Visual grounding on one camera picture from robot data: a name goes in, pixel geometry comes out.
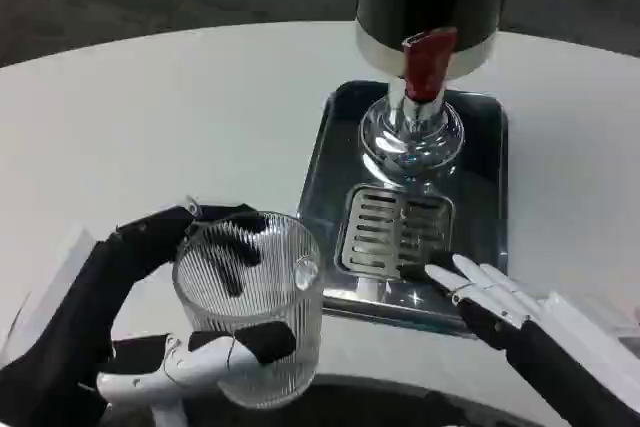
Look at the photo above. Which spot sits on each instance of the red tap lever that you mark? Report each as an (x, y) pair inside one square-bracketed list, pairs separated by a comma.
[(425, 62)]

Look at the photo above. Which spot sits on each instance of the slotted steel drip grate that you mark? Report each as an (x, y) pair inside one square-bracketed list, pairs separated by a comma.
[(370, 232)]

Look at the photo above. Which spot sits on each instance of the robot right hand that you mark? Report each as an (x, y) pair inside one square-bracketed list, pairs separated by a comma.
[(550, 347)]

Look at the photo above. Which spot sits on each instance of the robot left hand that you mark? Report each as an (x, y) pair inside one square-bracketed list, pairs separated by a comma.
[(60, 327)]

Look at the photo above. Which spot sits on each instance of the clear ribbed glass cup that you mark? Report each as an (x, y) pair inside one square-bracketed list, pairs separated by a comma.
[(280, 307)]

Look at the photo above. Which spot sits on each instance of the steel drip tray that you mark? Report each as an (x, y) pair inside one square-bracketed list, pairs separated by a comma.
[(480, 187)]

